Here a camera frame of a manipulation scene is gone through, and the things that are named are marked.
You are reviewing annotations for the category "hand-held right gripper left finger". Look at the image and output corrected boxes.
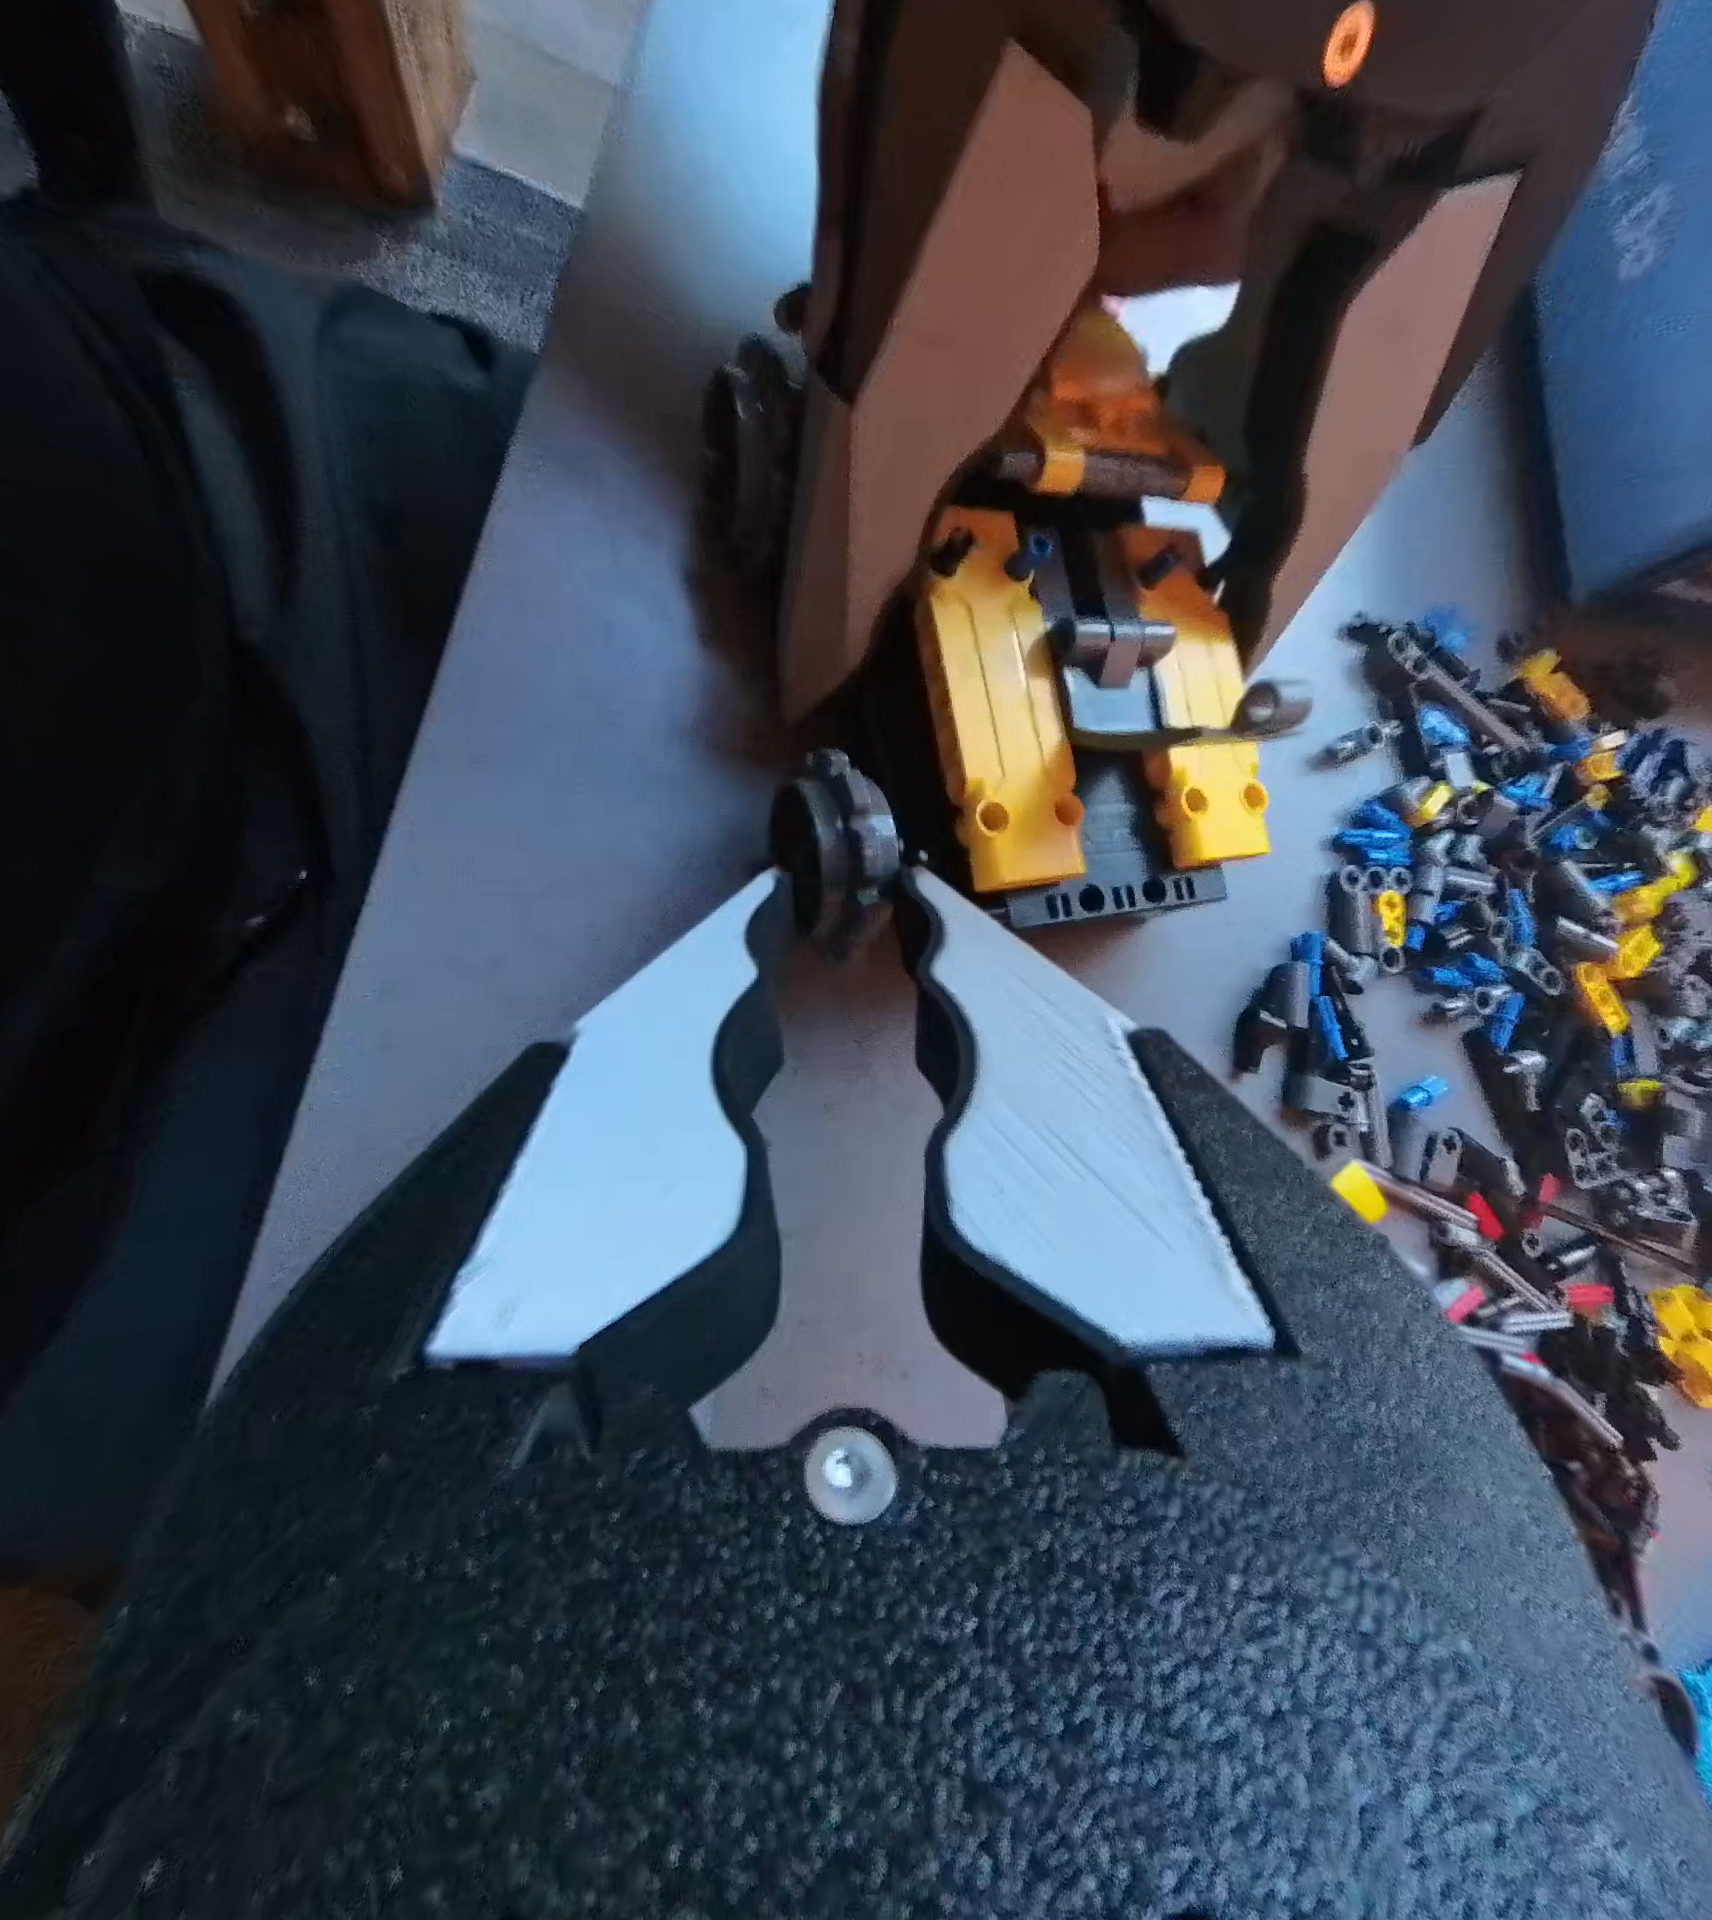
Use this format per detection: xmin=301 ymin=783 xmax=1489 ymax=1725
xmin=422 ymin=869 xmax=791 ymax=1412

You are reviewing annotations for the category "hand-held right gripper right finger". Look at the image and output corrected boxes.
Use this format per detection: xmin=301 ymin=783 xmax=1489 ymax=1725
xmin=896 ymin=869 xmax=1278 ymax=1412

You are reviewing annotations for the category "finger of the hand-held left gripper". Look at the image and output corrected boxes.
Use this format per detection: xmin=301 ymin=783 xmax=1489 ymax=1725
xmin=777 ymin=38 xmax=1105 ymax=734
xmin=1199 ymin=173 xmax=1526 ymax=677

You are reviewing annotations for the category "yellow toy brick vehicle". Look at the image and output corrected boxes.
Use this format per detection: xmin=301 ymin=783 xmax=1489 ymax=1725
xmin=697 ymin=287 xmax=1315 ymax=932

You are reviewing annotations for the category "black gear wheel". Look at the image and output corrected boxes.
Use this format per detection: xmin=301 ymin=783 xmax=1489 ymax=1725
xmin=770 ymin=751 xmax=904 ymax=949

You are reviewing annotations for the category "grey desk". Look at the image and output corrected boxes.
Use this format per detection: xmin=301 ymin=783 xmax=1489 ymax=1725
xmin=203 ymin=0 xmax=1712 ymax=1920

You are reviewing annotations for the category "dark blue cardboard kit box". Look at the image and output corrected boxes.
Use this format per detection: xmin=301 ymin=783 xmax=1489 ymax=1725
xmin=1531 ymin=0 xmax=1712 ymax=662

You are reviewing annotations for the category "pile of small brick parts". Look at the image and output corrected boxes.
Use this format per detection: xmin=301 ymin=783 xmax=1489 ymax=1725
xmin=1229 ymin=608 xmax=1712 ymax=1563

